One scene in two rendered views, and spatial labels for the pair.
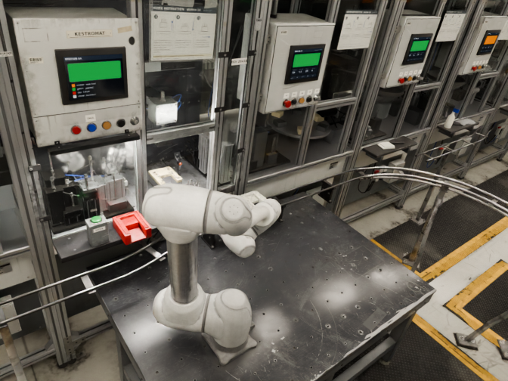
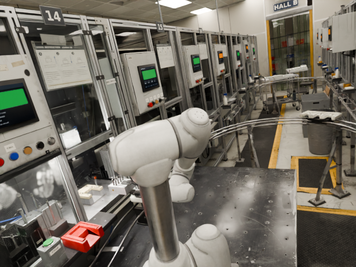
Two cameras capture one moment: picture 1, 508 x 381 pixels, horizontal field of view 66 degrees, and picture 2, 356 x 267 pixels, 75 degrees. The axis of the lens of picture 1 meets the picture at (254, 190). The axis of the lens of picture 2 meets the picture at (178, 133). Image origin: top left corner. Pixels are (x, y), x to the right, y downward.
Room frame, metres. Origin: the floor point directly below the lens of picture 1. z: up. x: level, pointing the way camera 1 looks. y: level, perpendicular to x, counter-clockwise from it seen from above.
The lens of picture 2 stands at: (0.27, 0.33, 1.66)
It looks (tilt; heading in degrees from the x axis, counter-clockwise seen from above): 16 degrees down; 341
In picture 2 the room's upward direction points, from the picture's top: 11 degrees counter-clockwise
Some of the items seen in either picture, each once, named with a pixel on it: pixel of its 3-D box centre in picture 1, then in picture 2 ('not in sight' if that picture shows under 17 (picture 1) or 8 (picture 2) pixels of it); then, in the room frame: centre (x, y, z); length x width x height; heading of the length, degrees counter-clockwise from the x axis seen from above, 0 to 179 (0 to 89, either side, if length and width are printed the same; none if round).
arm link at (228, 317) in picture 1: (230, 314); (208, 250); (1.06, 0.02, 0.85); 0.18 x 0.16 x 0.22; 89
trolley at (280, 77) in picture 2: not in sight; (280, 92); (4.94, -4.26, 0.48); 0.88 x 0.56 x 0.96; 60
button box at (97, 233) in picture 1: (97, 229); (51, 253); (1.31, 0.67, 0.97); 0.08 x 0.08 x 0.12; 42
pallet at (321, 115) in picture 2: not in sight; (319, 117); (2.00, -1.88, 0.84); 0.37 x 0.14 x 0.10; 10
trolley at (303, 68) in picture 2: not in sight; (297, 82); (5.49, -5.48, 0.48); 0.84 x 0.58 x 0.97; 140
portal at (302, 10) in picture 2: not in sight; (290, 53); (6.58, -6.39, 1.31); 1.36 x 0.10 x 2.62; 42
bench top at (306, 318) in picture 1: (268, 281); (205, 222); (1.46, -0.15, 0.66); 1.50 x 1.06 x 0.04; 132
